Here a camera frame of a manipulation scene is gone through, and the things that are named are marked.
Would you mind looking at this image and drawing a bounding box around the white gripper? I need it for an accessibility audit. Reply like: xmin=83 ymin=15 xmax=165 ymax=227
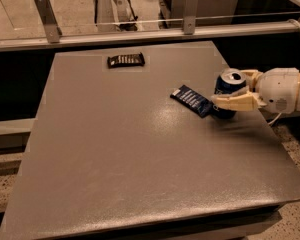
xmin=211 ymin=68 xmax=299 ymax=114

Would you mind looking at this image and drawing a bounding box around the blue pepsi can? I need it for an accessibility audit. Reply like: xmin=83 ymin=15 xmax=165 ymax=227
xmin=213 ymin=68 xmax=246 ymax=119

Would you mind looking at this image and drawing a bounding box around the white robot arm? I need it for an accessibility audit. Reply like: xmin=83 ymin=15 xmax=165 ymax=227
xmin=211 ymin=68 xmax=300 ymax=114

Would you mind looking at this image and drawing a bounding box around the blue rxbar blueberry wrapper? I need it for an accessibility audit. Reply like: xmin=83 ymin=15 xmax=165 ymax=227
xmin=170 ymin=85 xmax=213 ymax=118

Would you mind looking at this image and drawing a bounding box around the black snack bar wrapper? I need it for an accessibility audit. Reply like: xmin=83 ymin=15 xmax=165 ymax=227
xmin=107 ymin=53 xmax=145 ymax=69

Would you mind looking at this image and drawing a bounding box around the horizontal metal rail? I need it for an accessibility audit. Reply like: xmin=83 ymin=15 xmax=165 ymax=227
xmin=0 ymin=21 xmax=299 ymax=52

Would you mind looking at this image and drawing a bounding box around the right metal rail bracket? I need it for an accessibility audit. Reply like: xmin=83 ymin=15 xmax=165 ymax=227
xmin=183 ymin=0 xmax=198 ymax=35

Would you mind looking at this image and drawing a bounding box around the metal rail bracket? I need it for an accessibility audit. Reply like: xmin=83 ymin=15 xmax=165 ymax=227
xmin=34 ymin=0 xmax=62 ymax=43
xmin=183 ymin=0 xmax=198 ymax=35

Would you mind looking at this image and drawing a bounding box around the left metal rail bracket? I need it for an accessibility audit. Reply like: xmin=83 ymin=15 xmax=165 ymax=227
xmin=34 ymin=0 xmax=62 ymax=43

